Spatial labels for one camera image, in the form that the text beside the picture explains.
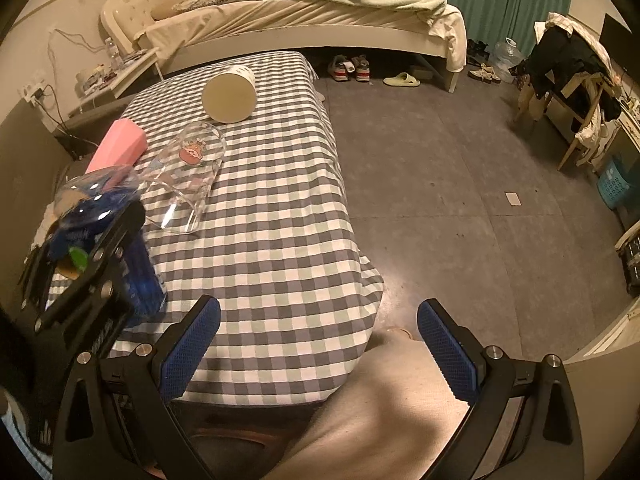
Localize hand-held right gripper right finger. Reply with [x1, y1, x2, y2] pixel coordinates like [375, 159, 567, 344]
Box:
[416, 299, 586, 480]

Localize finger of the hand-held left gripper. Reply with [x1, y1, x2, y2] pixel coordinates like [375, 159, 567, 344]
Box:
[17, 241, 66, 307]
[32, 202, 168, 338]

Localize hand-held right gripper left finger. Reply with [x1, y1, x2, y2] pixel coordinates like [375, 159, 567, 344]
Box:
[52, 295, 223, 480]

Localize clear plastic cup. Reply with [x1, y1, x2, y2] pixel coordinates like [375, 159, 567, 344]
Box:
[47, 166, 151, 281]

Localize pink cup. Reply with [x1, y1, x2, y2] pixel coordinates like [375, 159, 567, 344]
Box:
[85, 118, 147, 176]

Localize clear glass cup cartoon print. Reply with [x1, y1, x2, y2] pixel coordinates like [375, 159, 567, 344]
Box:
[137, 122, 227, 235]

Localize cream cup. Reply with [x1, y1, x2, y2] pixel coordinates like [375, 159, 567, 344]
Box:
[202, 65, 256, 124]

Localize grey checkered tablecloth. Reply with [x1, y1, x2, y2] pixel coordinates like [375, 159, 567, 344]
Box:
[30, 51, 386, 408]

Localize white power strip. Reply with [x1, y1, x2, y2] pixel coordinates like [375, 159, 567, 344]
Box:
[20, 85, 49, 107]

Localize white nightstand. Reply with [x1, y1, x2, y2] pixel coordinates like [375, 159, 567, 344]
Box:
[75, 47, 163, 111]

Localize black crate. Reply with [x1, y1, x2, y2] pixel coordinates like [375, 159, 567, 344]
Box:
[617, 240, 640, 297]

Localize clear water bottle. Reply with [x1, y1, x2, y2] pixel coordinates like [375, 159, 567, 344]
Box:
[104, 37, 124, 69]

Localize blue plastic basket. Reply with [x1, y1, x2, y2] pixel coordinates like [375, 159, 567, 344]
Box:
[597, 155, 639, 209]

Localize wooden chair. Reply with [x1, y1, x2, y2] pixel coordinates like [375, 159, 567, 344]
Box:
[515, 20, 626, 172]

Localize beige shoes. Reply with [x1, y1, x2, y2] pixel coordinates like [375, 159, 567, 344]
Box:
[467, 64, 502, 85]

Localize cream bed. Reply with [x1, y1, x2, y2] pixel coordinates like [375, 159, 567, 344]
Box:
[100, 0, 468, 93]

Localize grey sneaker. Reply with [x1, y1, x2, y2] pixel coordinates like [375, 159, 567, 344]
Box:
[350, 55, 372, 83]
[327, 55, 352, 82]

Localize clear water jug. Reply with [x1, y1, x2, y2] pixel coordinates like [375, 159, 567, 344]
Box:
[492, 37, 527, 84]

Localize black jacket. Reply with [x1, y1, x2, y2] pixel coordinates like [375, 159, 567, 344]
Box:
[525, 25, 622, 122]

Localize green curtain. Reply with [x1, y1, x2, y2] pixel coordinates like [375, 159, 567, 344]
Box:
[394, 0, 576, 52]

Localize black monitor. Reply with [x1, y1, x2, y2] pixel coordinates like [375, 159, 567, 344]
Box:
[600, 12, 640, 70]

